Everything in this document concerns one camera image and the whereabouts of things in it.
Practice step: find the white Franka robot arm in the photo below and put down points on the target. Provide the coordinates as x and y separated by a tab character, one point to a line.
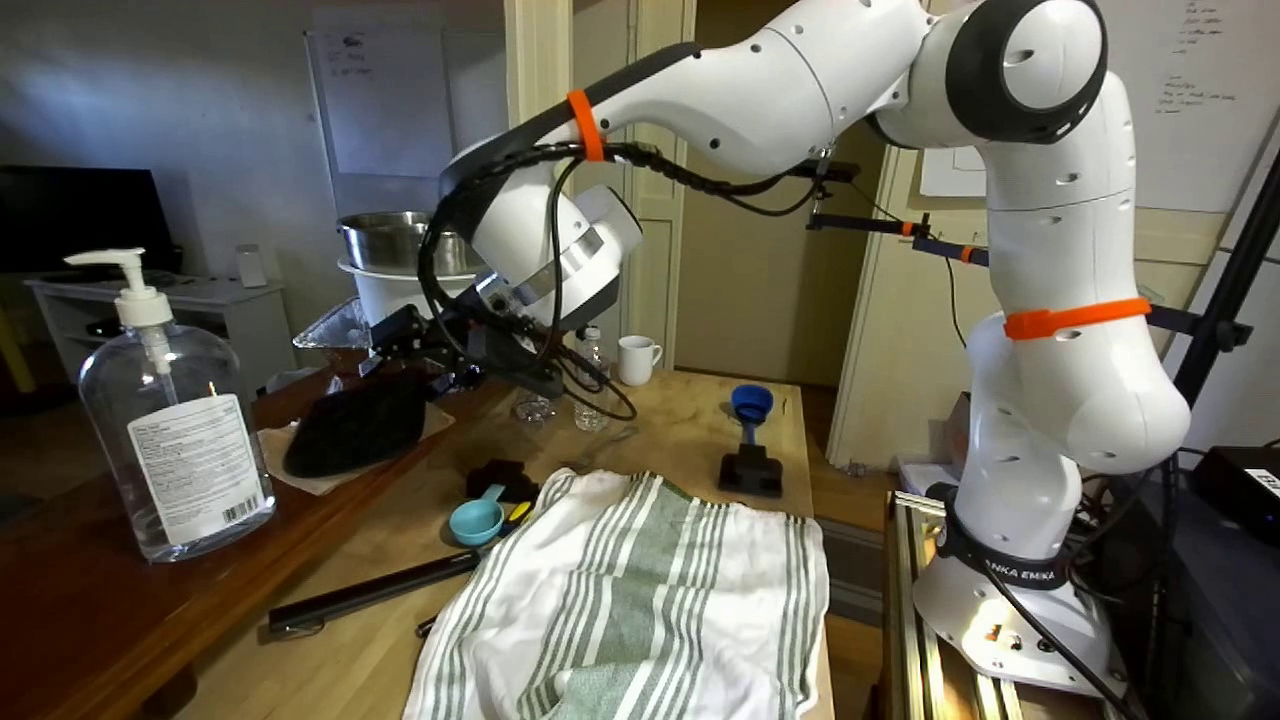
1064	403

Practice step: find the white wall board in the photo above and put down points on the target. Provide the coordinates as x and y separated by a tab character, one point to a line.
383	100

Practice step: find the small white mug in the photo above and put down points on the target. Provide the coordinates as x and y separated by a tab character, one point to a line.
636	357

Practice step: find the black tripod pole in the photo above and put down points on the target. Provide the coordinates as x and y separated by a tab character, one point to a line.
1223	287

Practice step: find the black soft object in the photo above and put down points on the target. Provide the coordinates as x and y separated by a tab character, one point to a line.
355	423

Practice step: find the aluminium foil tray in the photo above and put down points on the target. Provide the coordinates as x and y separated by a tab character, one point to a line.
327	331

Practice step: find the blue funnel tool black head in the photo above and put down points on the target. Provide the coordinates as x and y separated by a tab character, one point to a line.
749	446

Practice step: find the teal measuring cup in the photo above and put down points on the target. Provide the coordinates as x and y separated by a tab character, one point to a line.
476	522

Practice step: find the white green striped towel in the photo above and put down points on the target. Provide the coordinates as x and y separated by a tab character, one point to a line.
625	603

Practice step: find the crushed clear plastic bottle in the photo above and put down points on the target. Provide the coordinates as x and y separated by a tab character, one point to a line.
536	405

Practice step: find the black bar with orange clamps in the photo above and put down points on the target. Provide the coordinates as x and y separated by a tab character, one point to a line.
907	232

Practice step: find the black camera stand rod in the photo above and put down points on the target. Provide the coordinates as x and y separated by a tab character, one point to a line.
365	592

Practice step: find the stainless steel bowl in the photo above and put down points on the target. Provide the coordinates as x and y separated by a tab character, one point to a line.
387	243

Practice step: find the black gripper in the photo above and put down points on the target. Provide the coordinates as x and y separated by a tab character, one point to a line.
491	345

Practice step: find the clear hand sanitizer pump bottle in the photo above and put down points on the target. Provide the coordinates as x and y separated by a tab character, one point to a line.
167	424

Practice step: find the black monitor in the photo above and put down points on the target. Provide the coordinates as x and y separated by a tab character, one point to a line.
83	223

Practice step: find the small black measuring cup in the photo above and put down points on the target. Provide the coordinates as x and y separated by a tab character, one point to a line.
501	477

